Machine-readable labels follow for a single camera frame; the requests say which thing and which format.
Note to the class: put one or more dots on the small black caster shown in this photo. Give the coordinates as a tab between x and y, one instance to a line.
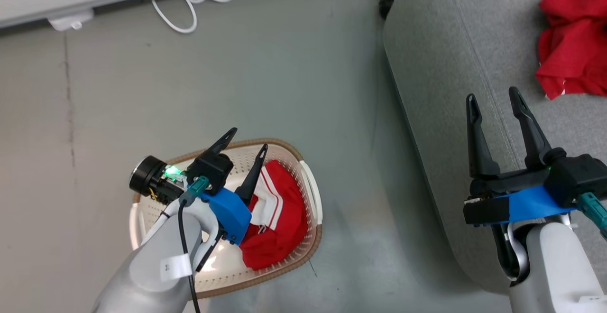
386	7

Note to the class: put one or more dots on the white plastic laundry basket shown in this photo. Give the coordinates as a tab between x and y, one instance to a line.
294	170

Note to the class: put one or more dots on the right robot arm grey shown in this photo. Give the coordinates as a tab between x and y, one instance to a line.
550	265

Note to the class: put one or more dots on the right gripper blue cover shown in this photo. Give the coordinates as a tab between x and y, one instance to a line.
531	199

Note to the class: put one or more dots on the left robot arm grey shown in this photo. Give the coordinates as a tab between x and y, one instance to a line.
142	284

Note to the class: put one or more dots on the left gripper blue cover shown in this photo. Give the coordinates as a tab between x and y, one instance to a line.
213	170

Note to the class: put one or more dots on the grey fabric sofa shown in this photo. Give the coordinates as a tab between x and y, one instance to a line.
464	66

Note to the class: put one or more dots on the white power adapter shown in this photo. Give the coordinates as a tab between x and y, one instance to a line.
71	20

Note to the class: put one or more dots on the red garment with white stripes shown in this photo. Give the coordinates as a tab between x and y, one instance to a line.
280	227

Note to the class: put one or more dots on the plain red garment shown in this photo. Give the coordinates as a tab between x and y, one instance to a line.
576	42

